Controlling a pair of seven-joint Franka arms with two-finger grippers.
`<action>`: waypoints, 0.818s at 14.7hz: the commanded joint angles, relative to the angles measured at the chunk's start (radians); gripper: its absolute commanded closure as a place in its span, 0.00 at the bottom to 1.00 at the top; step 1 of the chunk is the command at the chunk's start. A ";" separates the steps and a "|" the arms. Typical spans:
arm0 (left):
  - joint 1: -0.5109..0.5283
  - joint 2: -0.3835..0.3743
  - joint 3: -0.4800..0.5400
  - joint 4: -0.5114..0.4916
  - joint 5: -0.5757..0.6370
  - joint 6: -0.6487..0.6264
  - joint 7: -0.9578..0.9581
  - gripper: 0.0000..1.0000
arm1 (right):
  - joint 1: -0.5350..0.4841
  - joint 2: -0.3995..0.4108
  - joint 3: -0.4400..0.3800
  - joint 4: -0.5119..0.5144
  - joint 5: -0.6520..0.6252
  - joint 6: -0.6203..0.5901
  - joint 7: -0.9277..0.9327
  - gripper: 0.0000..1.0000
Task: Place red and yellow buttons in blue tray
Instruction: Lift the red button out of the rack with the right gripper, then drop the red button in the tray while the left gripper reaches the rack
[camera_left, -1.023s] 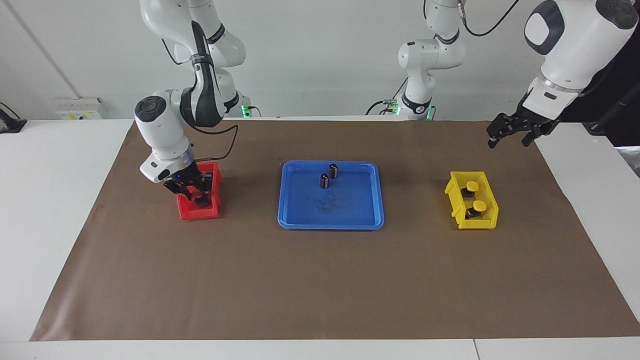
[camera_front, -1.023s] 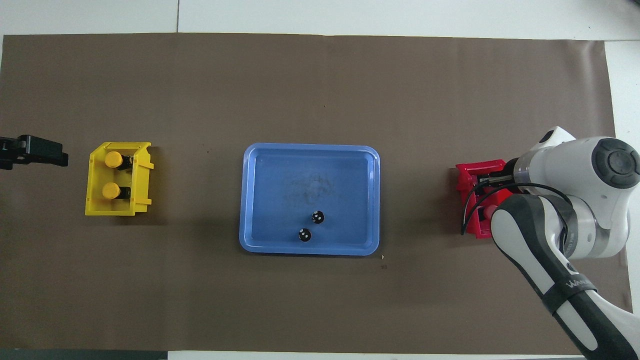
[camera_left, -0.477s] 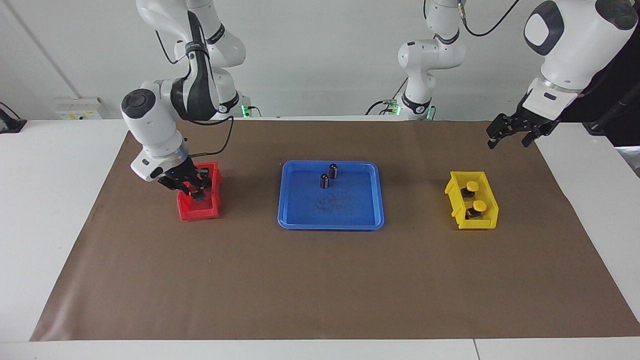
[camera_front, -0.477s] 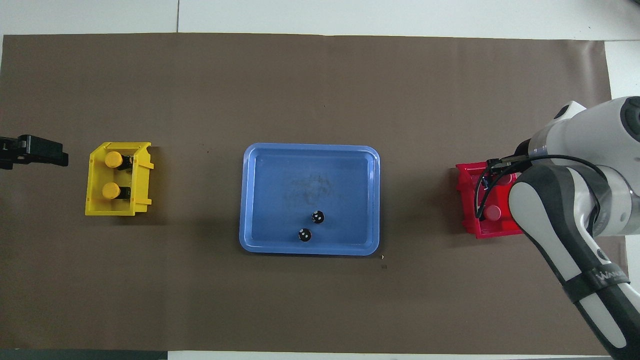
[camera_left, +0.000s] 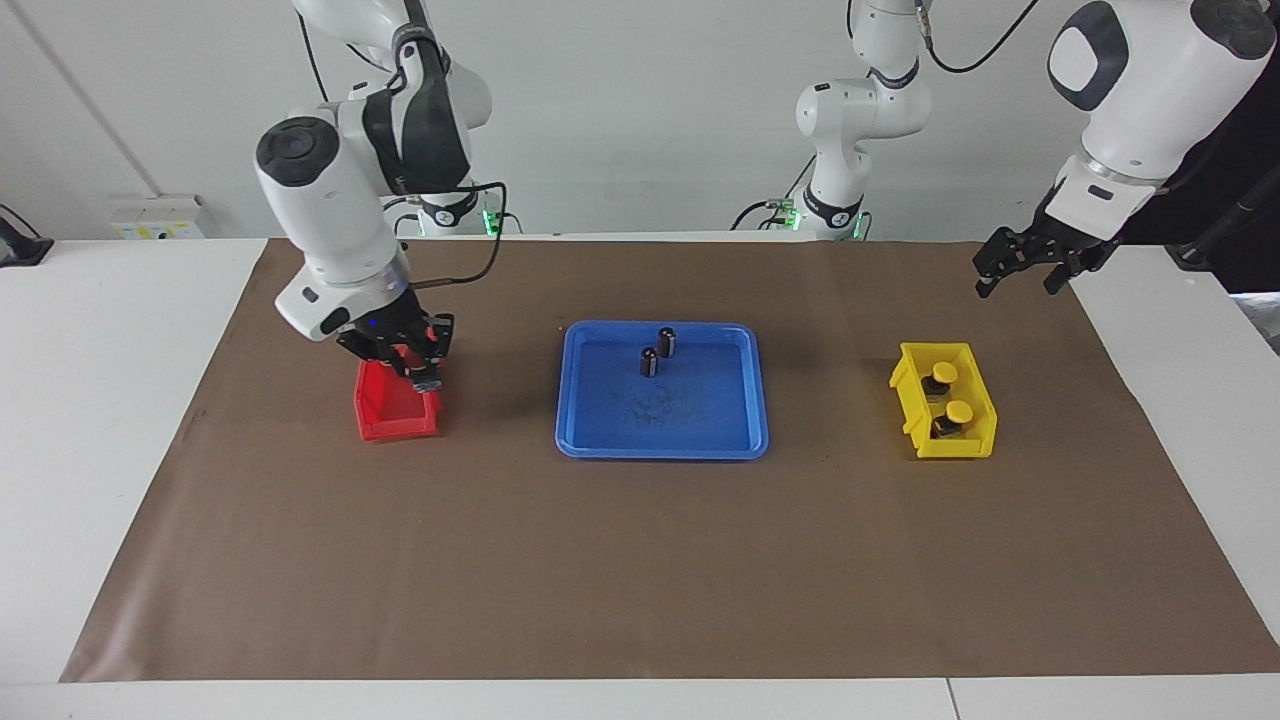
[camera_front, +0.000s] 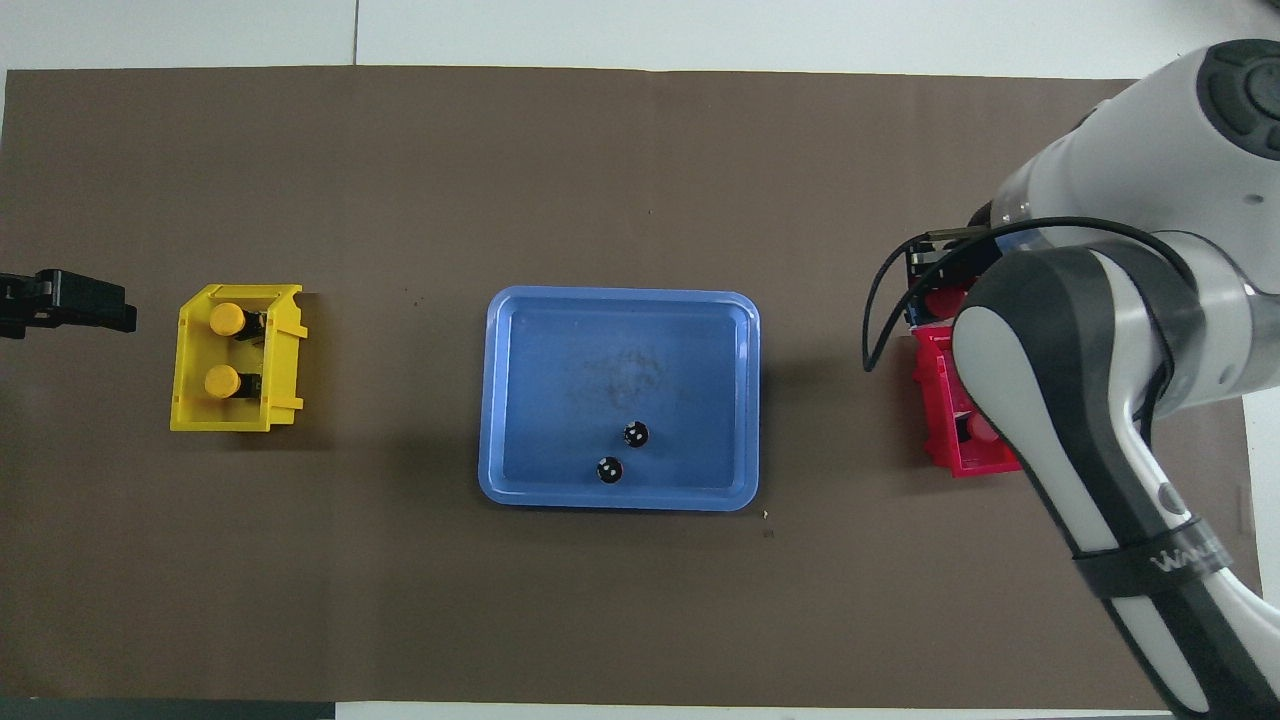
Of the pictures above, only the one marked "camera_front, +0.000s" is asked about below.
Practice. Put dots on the brown paper table mat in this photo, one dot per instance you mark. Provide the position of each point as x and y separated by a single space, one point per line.
640 180

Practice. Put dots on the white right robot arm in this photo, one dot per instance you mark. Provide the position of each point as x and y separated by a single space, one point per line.
1050 350

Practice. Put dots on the yellow plastic bin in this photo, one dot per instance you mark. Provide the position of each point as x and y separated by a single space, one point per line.
190 405

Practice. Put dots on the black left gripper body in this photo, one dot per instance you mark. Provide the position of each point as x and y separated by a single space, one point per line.
55 292

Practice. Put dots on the blue plastic tray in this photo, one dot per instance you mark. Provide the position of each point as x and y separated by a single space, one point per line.
570 400

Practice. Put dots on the yellow push button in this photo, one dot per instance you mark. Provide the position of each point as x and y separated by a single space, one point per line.
221 381
226 319

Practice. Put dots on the black push button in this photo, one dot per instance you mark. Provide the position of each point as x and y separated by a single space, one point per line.
636 434
610 470

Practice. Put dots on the red push button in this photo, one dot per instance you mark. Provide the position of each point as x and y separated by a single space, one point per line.
945 300
982 430

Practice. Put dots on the red plastic bin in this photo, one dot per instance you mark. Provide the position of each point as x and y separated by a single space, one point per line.
945 440

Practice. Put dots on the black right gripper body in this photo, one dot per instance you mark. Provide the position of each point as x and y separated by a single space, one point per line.
950 262

